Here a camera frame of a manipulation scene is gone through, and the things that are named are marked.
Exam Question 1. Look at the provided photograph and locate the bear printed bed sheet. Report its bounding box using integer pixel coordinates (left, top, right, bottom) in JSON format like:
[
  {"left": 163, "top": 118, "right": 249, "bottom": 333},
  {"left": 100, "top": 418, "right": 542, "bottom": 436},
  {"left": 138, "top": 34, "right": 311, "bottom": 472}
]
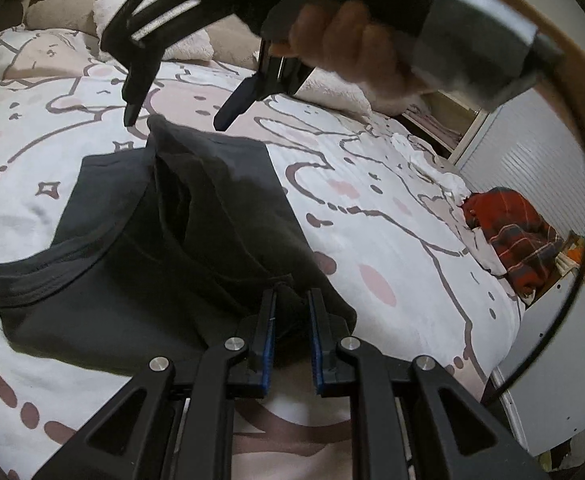
[{"left": 0, "top": 25, "right": 528, "bottom": 480}]

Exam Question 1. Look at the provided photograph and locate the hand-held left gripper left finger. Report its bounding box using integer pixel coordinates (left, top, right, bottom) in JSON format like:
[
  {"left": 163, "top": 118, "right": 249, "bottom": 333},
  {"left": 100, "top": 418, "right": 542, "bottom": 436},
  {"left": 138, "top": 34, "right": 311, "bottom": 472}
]
[{"left": 32, "top": 287, "right": 278, "bottom": 480}]

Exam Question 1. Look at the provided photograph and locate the pink folded cloth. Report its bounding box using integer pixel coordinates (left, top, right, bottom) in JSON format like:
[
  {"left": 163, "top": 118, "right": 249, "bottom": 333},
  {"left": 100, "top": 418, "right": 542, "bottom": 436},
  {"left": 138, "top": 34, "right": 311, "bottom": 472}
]
[{"left": 407, "top": 102, "right": 466, "bottom": 148}]

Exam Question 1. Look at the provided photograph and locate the small white fluffy pillow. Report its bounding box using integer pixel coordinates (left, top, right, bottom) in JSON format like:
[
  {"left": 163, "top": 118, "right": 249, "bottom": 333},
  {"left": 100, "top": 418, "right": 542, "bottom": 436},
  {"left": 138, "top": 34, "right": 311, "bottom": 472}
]
[{"left": 297, "top": 67, "right": 373, "bottom": 116}]

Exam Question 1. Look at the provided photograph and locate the cream wall shelf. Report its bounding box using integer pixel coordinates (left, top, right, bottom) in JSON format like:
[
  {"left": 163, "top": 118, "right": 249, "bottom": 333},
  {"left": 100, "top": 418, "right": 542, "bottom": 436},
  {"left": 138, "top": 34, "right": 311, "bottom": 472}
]
[{"left": 397, "top": 87, "right": 491, "bottom": 163}]

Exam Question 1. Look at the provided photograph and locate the beige pillow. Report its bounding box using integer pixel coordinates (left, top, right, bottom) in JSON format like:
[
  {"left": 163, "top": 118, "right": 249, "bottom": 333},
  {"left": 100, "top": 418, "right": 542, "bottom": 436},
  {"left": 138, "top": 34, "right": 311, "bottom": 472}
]
[{"left": 22, "top": 0, "right": 266, "bottom": 58}]

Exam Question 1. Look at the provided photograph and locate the dark grey t-shirt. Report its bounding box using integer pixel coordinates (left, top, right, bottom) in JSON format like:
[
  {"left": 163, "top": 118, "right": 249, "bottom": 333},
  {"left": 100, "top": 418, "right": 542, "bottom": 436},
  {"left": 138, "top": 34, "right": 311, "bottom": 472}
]
[{"left": 0, "top": 114, "right": 358, "bottom": 378}]

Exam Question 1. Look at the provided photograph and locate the large white fluffy pillow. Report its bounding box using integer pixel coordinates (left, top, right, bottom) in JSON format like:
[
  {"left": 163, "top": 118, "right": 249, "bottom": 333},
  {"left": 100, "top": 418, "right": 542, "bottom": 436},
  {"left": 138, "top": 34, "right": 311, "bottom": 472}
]
[{"left": 92, "top": 0, "right": 213, "bottom": 61}]

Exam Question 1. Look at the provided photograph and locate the white louvered door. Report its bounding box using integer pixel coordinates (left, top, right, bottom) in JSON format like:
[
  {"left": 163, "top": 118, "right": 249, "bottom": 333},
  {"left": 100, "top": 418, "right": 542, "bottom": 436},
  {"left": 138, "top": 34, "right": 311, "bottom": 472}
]
[{"left": 455, "top": 90, "right": 585, "bottom": 241}]

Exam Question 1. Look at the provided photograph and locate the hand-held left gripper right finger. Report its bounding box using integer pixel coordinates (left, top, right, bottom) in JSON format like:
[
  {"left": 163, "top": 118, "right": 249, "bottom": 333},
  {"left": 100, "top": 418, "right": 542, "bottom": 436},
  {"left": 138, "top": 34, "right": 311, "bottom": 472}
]
[{"left": 307, "top": 287, "right": 548, "bottom": 480}]

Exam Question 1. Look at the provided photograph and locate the red plaid shirt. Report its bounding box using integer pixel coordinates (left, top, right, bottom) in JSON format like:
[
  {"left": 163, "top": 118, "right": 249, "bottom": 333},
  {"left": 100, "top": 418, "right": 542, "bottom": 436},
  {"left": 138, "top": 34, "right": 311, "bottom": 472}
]
[{"left": 460, "top": 186, "right": 566, "bottom": 296}]

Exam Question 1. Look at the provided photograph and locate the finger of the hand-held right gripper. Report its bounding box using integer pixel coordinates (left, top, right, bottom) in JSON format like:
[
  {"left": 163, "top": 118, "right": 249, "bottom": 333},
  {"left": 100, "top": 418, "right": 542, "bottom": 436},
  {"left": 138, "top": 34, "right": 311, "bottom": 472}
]
[
  {"left": 214, "top": 37, "right": 316, "bottom": 132},
  {"left": 100, "top": 0, "right": 206, "bottom": 127}
]

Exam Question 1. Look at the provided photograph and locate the person's right hand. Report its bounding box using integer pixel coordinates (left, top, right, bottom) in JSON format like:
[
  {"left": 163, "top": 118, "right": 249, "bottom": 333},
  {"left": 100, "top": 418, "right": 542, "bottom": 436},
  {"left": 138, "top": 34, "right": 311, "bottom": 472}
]
[{"left": 287, "top": 0, "right": 426, "bottom": 116}]

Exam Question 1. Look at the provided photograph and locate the person's right forearm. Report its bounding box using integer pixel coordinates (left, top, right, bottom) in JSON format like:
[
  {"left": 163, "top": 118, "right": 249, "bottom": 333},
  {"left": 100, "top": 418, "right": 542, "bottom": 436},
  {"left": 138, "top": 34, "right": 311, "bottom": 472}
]
[{"left": 465, "top": 0, "right": 585, "bottom": 111}]

